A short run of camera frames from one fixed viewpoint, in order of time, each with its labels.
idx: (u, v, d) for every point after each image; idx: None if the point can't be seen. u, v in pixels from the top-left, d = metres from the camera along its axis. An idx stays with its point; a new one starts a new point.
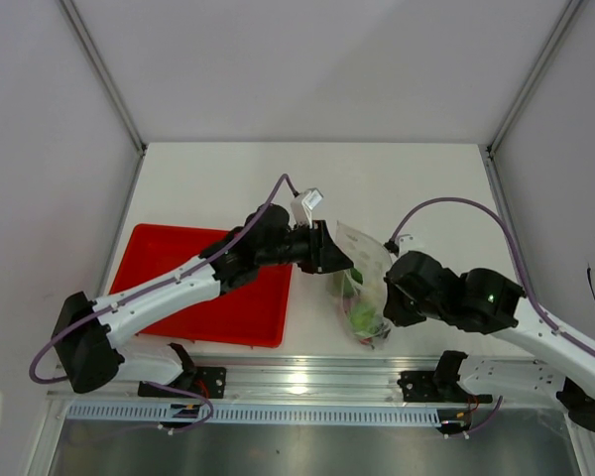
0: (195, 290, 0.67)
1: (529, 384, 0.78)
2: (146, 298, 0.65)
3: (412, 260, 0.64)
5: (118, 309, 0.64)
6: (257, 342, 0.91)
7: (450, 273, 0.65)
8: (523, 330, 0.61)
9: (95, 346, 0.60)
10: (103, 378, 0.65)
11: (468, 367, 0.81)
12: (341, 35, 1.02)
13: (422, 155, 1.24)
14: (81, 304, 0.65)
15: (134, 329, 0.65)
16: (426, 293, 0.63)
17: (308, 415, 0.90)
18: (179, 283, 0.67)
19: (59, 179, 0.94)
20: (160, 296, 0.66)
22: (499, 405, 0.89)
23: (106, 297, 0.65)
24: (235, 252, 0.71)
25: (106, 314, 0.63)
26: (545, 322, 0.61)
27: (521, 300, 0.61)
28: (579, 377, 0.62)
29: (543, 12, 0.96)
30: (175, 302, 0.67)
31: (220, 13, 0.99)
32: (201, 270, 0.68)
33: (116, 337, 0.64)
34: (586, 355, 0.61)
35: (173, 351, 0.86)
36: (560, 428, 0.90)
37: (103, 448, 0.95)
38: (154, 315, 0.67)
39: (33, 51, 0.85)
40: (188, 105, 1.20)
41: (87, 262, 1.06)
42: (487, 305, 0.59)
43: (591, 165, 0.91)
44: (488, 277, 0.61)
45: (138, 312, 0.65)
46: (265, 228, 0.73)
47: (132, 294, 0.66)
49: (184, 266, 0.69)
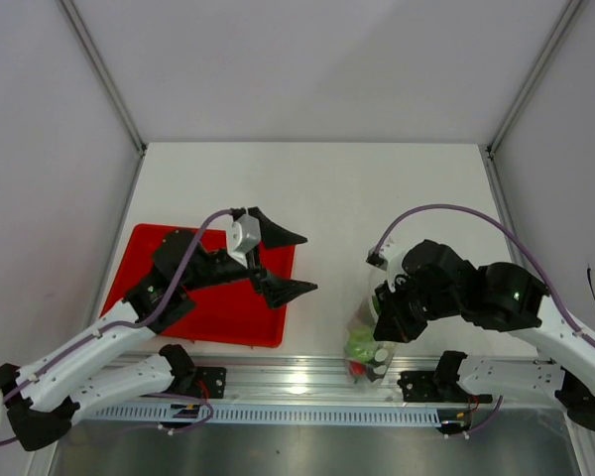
0: (120, 342, 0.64)
1: (528, 382, 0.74)
2: (63, 365, 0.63)
3: (431, 252, 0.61)
5: (39, 380, 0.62)
6: (257, 342, 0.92)
7: (468, 266, 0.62)
8: (545, 330, 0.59)
9: (19, 423, 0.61)
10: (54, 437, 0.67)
11: (468, 368, 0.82)
12: (341, 34, 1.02)
13: (422, 155, 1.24)
14: (7, 374, 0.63)
15: (59, 395, 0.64)
16: (444, 286, 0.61)
17: (307, 415, 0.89)
18: (100, 338, 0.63)
19: (59, 179, 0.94)
20: (79, 356, 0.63)
22: (499, 405, 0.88)
23: (27, 368, 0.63)
24: (160, 284, 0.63)
25: (28, 387, 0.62)
26: (567, 323, 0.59)
27: (544, 300, 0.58)
28: (589, 379, 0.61)
29: (543, 13, 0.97)
30: (97, 360, 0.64)
31: (220, 13, 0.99)
32: (120, 318, 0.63)
33: (44, 406, 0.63)
34: None
35: (162, 357, 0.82)
36: (560, 428, 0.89)
37: (102, 449, 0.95)
38: (79, 375, 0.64)
39: (32, 51, 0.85)
40: (188, 105, 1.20)
41: (87, 263, 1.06)
42: (512, 301, 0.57)
43: (591, 165, 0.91)
44: (513, 270, 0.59)
45: (60, 378, 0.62)
46: (172, 263, 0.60)
47: (52, 360, 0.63)
49: (107, 316, 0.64)
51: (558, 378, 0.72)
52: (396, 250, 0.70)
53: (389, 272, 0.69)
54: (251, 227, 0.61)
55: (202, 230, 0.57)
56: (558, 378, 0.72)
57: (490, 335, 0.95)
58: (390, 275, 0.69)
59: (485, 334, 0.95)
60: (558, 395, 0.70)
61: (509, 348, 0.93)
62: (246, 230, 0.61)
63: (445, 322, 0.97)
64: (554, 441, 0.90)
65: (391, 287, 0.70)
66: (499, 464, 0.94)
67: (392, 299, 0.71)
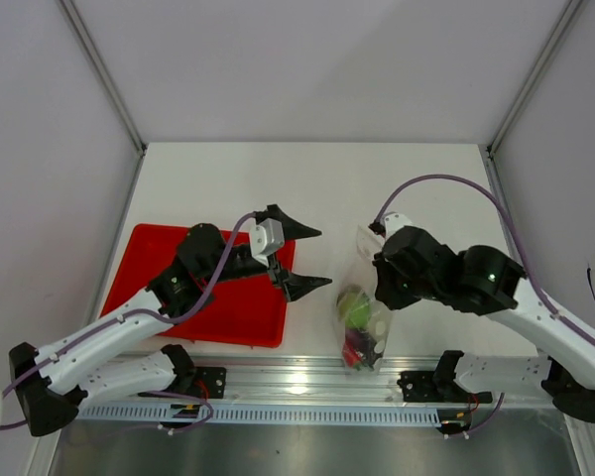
0: (143, 327, 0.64)
1: (517, 374, 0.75)
2: (85, 346, 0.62)
3: (409, 234, 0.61)
5: (59, 360, 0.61)
6: (257, 342, 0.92)
7: (447, 250, 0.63)
8: (522, 312, 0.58)
9: (37, 401, 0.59)
10: (64, 421, 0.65)
11: (463, 364, 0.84)
12: (341, 34, 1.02)
13: (422, 155, 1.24)
14: (27, 353, 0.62)
15: (77, 377, 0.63)
16: (420, 269, 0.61)
17: (308, 415, 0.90)
18: (123, 322, 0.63)
19: (59, 179, 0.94)
20: (101, 339, 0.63)
22: (499, 405, 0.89)
23: (46, 348, 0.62)
24: (182, 276, 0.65)
25: (47, 366, 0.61)
26: (545, 304, 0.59)
27: (522, 282, 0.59)
28: (572, 364, 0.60)
29: (543, 13, 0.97)
30: (119, 344, 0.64)
31: (220, 13, 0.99)
32: (145, 304, 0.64)
33: (59, 387, 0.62)
34: (581, 339, 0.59)
35: (165, 356, 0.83)
36: (560, 428, 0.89)
37: (103, 448, 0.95)
38: (98, 359, 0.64)
39: (32, 50, 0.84)
40: (188, 105, 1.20)
41: (87, 263, 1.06)
42: (488, 285, 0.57)
43: (590, 165, 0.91)
44: (490, 254, 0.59)
45: (80, 360, 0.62)
46: (199, 257, 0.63)
47: (72, 341, 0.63)
49: (131, 301, 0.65)
51: (544, 367, 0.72)
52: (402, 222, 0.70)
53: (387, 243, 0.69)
54: (274, 231, 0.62)
55: (234, 235, 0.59)
56: (545, 368, 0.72)
57: (491, 335, 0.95)
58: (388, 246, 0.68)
59: (486, 334, 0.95)
60: (544, 385, 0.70)
61: (509, 347, 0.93)
62: (270, 235, 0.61)
63: (445, 321, 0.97)
64: (554, 441, 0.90)
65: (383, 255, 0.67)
66: (499, 463, 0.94)
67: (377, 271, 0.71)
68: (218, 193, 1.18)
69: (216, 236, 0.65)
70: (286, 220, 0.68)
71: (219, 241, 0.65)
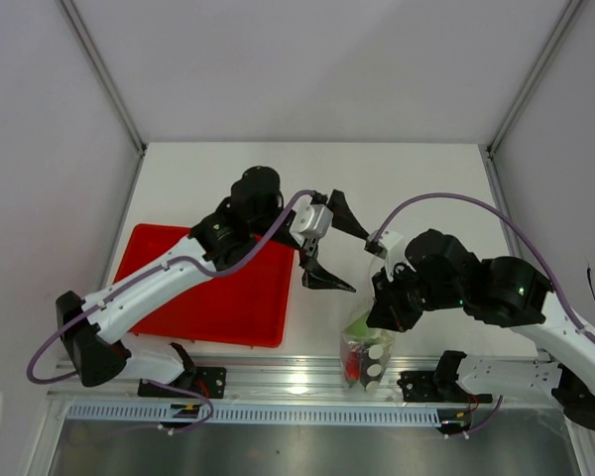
0: (186, 275, 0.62)
1: (525, 382, 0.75)
2: (131, 293, 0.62)
3: (439, 241, 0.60)
5: (106, 306, 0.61)
6: (257, 342, 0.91)
7: (473, 259, 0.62)
8: (549, 326, 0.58)
9: (86, 347, 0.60)
10: (110, 373, 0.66)
11: (466, 366, 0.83)
12: (341, 35, 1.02)
13: (422, 155, 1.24)
14: (73, 301, 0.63)
15: (126, 324, 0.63)
16: (448, 277, 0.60)
17: (308, 415, 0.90)
18: (168, 270, 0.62)
19: (59, 179, 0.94)
20: (147, 287, 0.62)
22: (499, 405, 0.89)
23: (93, 296, 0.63)
24: (224, 223, 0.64)
25: (95, 312, 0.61)
26: (571, 320, 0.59)
27: (549, 296, 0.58)
28: (591, 377, 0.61)
29: (542, 13, 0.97)
30: (164, 292, 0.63)
31: (220, 13, 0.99)
32: (188, 252, 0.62)
33: (110, 333, 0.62)
34: None
35: (175, 351, 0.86)
36: (560, 428, 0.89)
37: (102, 448, 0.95)
38: (146, 306, 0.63)
39: (32, 51, 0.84)
40: (188, 105, 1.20)
41: (87, 262, 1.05)
42: (517, 297, 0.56)
43: (590, 166, 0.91)
44: (520, 266, 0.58)
45: (127, 306, 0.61)
46: (251, 196, 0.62)
47: (118, 288, 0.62)
49: (174, 250, 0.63)
51: (555, 376, 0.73)
52: (395, 238, 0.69)
53: (387, 261, 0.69)
54: (320, 220, 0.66)
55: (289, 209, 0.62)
56: (555, 376, 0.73)
57: (491, 335, 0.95)
58: (389, 263, 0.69)
59: (486, 334, 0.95)
60: (555, 393, 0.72)
61: (509, 347, 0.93)
62: (315, 223, 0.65)
63: (445, 321, 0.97)
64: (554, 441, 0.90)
65: (388, 276, 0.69)
66: (499, 464, 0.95)
67: (390, 289, 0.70)
68: (217, 194, 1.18)
69: (271, 178, 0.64)
70: (342, 207, 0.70)
71: (275, 183, 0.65)
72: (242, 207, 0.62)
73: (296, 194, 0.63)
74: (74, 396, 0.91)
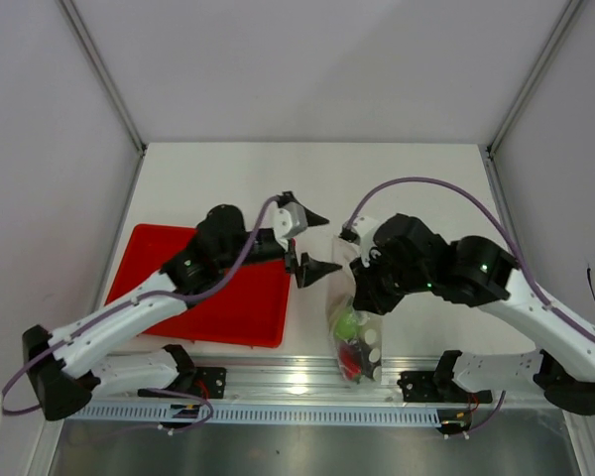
0: (159, 309, 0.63)
1: (509, 371, 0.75)
2: (99, 328, 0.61)
3: (403, 225, 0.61)
5: (73, 342, 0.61)
6: (257, 342, 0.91)
7: (438, 240, 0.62)
8: (515, 302, 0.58)
9: (51, 382, 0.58)
10: (76, 407, 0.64)
11: (461, 364, 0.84)
12: (340, 35, 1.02)
13: (422, 155, 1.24)
14: (40, 336, 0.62)
15: (92, 359, 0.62)
16: (414, 261, 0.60)
17: (307, 415, 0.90)
18: (138, 304, 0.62)
19: (59, 179, 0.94)
20: (115, 321, 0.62)
22: (499, 405, 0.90)
23: (59, 331, 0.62)
24: (194, 259, 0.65)
25: (60, 348, 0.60)
26: (537, 296, 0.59)
27: (514, 273, 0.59)
28: (562, 353, 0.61)
29: (542, 14, 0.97)
30: (132, 327, 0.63)
31: (220, 13, 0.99)
32: (160, 288, 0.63)
33: (75, 369, 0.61)
34: (570, 330, 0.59)
35: (168, 354, 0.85)
36: (560, 428, 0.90)
37: (101, 449, 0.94)
38: (113, 340, 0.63)
39: (33, 51, 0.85)
40: (188, 105, 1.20)
41: (87, 263, 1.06)
42: (481, 276, 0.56)
43: (590, 166, 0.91)
44: (483, 245, 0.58)
45: (95, 342, 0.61)
46: (218, 237, 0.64)
47: (86, 323, 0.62)
49: (144, 285, 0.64)
51: (536, 361, 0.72)
52: (371, 223, 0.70)
53: (363, 247, 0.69)
54: (297, 214, 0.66)
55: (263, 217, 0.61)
56: (536, 362, 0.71)
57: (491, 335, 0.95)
58: (364, 249, 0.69)
59: (486, 334, 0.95)
60: (536, 378, 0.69)
61: (508, 346, 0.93)
62: (295, 218, 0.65)
63: (443, 319, 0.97)
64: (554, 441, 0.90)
65: (364, 261, 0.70)
66: (500, 463, 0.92)
67: (365, 274, 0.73)
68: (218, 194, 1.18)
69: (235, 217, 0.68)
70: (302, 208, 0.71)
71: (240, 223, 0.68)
72: (210, 244, 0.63)
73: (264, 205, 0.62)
74: None
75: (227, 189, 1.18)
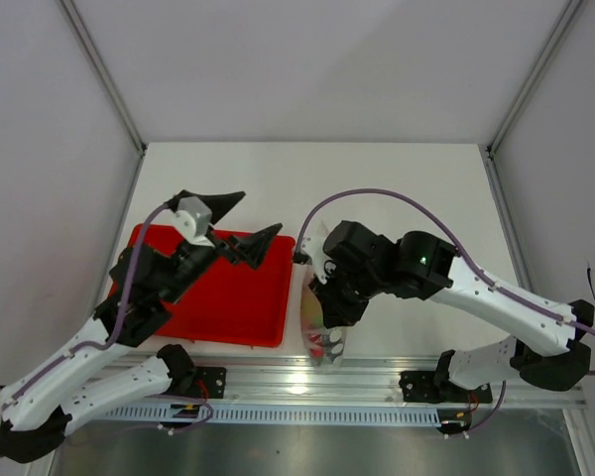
0: (95, 358, 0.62)
1: (491, 359, 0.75)
2: (38, 387, 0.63)
3: (344, 229, 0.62)
5: (18, 403, 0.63)
6: (258, 342, 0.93)
7: (384, 240, 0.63)
8: (459, 290, 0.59)
9: (6, 439, 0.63)
10: (46, 448, 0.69)
11: (453, 362, 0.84)
12: (341, 34, 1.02)
13: (422, 155, 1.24)
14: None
15: (40, 416, 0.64)
16: (361, 263, 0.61)
17: (307, 415, 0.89)
18: (72, 358, 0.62)
19: (59, 179, 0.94)
20: (53, 377, 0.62)
22: (499, 405, 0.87)
23: (8, 392, 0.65)
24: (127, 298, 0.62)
25: (8, 410, 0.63)
26: (481, 280, 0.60)
27: (455, 260, 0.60)
28: (520, 330, 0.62)
29: (543, 14, 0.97)
30: (71, 380, 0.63)
31: (220, 12, 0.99)
32: (91, 337, 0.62)
33: (26, 425, 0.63)
34: (522, 306, 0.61)
35: (161, 360, 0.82)
36: (560, 428, 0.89)
37: (100, 449, 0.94)
38: (57, 396, 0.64)
39: (32, 50, 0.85)
40: (188, 105, 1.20)
41: (87, 263, 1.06)
42: (420, 268, 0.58)
43: (590, 165, 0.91)
44: (423, 239, 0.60)
45: (37, 401, 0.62)
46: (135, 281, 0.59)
47: (28, 382, 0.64)
49: (79, 333, 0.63)
51: (512, 345, 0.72)
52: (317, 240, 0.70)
53: (315, 264, 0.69)
54: (195, 206, 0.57)
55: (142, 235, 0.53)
56: (513, 346, 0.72)
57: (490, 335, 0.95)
58: (317, 267, 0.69)
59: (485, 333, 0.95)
60: (512, 361, 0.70)
61: None
62: (194, 211, 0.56)
63: (443, 319, 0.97)
64: (554, 441, 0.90)
65: (320, 278, 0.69)
66: (499, 463, 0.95)
67: (325, 291, 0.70)
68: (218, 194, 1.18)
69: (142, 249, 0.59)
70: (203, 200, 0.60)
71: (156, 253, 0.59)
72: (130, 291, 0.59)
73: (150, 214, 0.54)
74: None
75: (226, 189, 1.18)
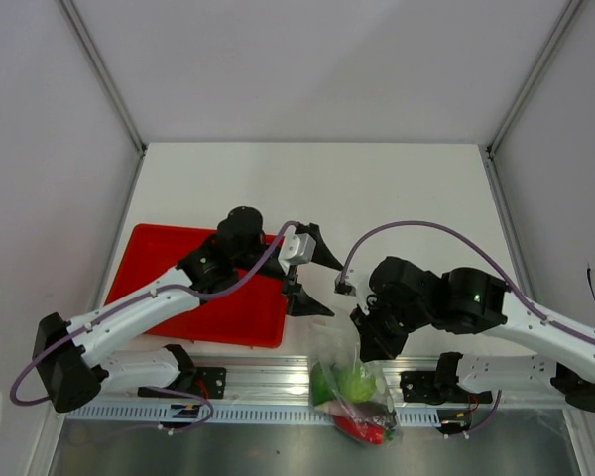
0: (175, 302, 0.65)
1: (524, 375, 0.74)
2: (119, 317, 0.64)
3: (394, 267, 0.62)
5: (92, 330, 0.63)
6: (257, 342, 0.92)
7: (431, 276, 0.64)
8: (513, 325, 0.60)
9: (69, 368, 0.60)
10: (85, 397, 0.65)
11: (465, 367, 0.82)
12: (341, 34, 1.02)
13: (421, 155, 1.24)
14: (58, 324, 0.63)
15: (109, 348, 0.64)
16: (412, 299, 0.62)
17: (307, 414, 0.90)
18: (155, 297, 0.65)
19: (59, 180, 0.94)
20: (134, 311, 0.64)
22: (498, 404, 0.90)
23: (79, 318, 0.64)
24: (209, 257, 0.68)
25: (80, 335, 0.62)
26: (534, 313, 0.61)
27: (507, 296, 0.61)
28: (571, 362, 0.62)
29: (542, 14, 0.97)
30: (150, 318, 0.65)
31: (220, 13, 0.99)
32: (177, 282, 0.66)
33: (91, 357, 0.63)
34: (576, 339, 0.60)
35: (170, 353, 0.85)
36: (560, 428, 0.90)
37: (102, 450, 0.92)
38: (130, 332, 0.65)
39: (32, 51, 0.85)
40: (188, 105, 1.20)
41: (87, 263, 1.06)
42: (475, 305, 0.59)
43: (590, 166, 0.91)
44: (472, 275, 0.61)
45: (113, 331, 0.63)
46: (237, 234, 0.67)
47: (106, 311, 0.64)
49: (161, 279, 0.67)
51: (551, 365, 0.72)
52: (360, 272, 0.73)
53: (359, 296, 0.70)
54: (306, 247, 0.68)
55: (277, 240, 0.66)
56: (551, 365, 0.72)
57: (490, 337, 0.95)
58: (361, 297, 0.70)
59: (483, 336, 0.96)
60: (554, 382, 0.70)
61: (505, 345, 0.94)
62: (301, 250, 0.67)
63: None
64: (554, 441, 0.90)
65: (363, 309, 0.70)
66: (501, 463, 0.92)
67: (368, 323, 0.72)
68: (218, 195, 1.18)
69: (257, 218, 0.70)
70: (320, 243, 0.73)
71: (258, 224, 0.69)
72: (228, 244, 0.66)
73: (284, 224, 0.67)
74: None
75: (226, 189, 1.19)
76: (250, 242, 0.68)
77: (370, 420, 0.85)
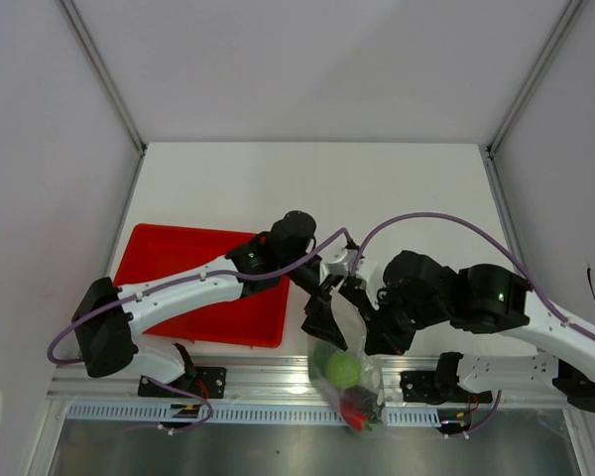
0: (219, 290, 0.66)
1: (526, 375, 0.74)
2: (169, 292, 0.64)
3: (413, 262, 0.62)
5: (142, 299, 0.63)
6: (257, 342, 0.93)
7: (449, 272, 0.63)
8: (534, 326, 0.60)
9: (118, 332, 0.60)
10: (117, 367, 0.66)
11: (466, 368, 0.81)
12: (341, 33, 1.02)
13: (421, 154, 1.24)
14: (110, 288, 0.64)
15: (154, 320, 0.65)
16: (428, 296, 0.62)
17: (307, 415, 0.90)
18: (204, 281, 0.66)
19: (59, 179, 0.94)
20: (182, 290, 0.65)
22: (498, 405, 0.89)
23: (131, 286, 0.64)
24: (258, 253, 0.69)
25: (130, 301, 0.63)
26: (554, 314, 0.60)
27: (529, 296, 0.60)
28: (585, 365, 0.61)
29: (543, 13, 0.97)
30: (193, 299, 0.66)
31: (220, 13, 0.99)
32: (223, 269, 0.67)
33: (136, 326, 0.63)
34: (593, 342, 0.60)
35: (177, 350, 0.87)
36: (560, 428, 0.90)
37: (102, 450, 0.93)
38: (174, 310, 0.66)
39: (32, 50, 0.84)
40: (188, 104, 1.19)
41: (87, 262, 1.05)
42: (499, 305, 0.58)
43: (591, 165, 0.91)
44: (497, 274, 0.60)
45: (161, 303, 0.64)
46: (289, 236, 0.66)
47: (157, 285, 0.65)
49: (210, 264, 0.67)
51: (553, 365, 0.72)
52: (371, 266, 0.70)
53: (371, 290, 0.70)
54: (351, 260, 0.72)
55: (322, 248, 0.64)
56: (553, 365, 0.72)
57: (490, 338, 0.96)
58: (371, 292, 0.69)
59: (484, 336, 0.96)
60: (555, 382, 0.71)
61: (505, 347, 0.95)
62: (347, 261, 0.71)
63: (446, 323, 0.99)
64: (554, 441, 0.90)
65: (374, 304, 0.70)
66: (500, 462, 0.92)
67: (379, 318, 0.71)
68: (218, 195, 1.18)
69: (309, 222, 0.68)
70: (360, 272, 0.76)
71: (309, 227, 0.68)
72: (279, 243, 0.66)
73: (333, 234, 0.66)
74: (75, 395, 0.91)
75: (227, 188, 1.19)
76: (298, 247, 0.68)
77: (353, 408, 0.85)
